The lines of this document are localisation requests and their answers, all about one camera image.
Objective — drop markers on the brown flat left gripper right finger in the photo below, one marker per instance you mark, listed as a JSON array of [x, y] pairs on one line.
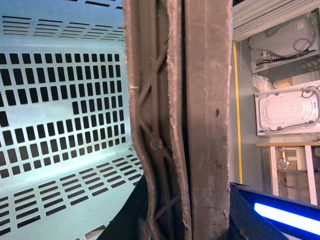
[[208, 46]]

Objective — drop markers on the upper white appliance back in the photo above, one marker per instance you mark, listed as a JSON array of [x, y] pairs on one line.
[[288, 49]]

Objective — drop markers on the black front display tray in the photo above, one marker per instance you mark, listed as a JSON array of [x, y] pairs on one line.
[[252, 216]]

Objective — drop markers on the white appliance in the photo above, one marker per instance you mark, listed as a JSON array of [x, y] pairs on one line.
[[288, 49], [293, 110]]

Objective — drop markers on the light blue plastic basket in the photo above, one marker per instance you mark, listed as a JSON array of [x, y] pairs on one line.
[[67, 163]]

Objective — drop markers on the wooden white shelf unit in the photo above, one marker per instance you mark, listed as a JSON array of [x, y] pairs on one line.
[[295, 170]]

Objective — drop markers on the lower white appliance back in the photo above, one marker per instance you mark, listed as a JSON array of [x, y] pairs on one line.
[[293, 110]]

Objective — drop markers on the brown ribbed left gripper left finger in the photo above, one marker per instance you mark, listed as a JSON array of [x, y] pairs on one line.
[[153, 42]]

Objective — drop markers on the crumpled clear plastic bag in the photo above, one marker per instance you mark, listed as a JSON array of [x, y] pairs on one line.
[[261, 83]]

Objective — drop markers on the white vertical curtain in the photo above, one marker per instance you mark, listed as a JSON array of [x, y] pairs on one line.
[[254, 16]]

